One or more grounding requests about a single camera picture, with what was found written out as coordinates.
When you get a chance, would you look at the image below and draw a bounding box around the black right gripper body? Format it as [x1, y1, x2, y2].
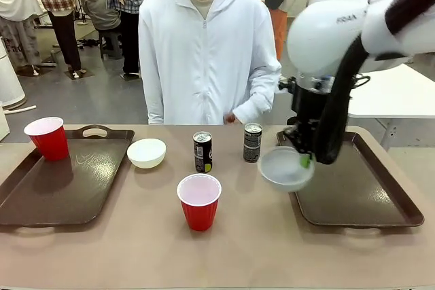
[277, 75, 344, 155]

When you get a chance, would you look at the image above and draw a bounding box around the white bowl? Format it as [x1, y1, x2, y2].
[257, 146, 316, 193]
[126, 138, 167, 170]

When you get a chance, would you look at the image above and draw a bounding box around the person's left hand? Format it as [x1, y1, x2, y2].
[222, 110, 241, 125]

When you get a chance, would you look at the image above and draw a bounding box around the black can with white text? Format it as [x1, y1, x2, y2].
[243, 122, 263, 163]

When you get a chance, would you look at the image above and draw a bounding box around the brown plastic tray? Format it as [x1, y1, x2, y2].
[275, 129, 425, 228]
[0, 124, 135, 229]

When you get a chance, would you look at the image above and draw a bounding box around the white table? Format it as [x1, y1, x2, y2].
[347, 62, 435, 152]

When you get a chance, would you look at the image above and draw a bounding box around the black can with yellow label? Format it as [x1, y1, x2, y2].
[192, 131, 213, 173]

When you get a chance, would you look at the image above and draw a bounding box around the person in orange trousers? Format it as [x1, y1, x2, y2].
[264, 0, 313, 62]

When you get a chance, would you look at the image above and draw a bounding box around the red plastic cup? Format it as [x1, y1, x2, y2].
[23, 116, 70, 162]
[176, 173, 222, 232]

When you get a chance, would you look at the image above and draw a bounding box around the person in white hoodie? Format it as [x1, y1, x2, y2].
[138, 0, 283, 126]

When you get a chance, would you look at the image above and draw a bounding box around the person in blue plaid shirt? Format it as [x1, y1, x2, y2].
[105, 0, 163, 78]

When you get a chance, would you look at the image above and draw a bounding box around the grey stool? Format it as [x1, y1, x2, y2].
[98, 29, 123, 60]

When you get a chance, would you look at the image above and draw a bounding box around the person in red plaid shirt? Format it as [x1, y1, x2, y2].
[25, 0, 88, 79]

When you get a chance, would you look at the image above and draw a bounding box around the white cylindrical appliance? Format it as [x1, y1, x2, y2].
[0, 37, 27, 111]

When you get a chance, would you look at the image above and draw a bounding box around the person in white shirt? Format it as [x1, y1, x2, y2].
[0, 0, 42, 75]

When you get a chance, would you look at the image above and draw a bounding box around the black cable sleeve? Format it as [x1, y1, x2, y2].
[315, 0, 435, 165]

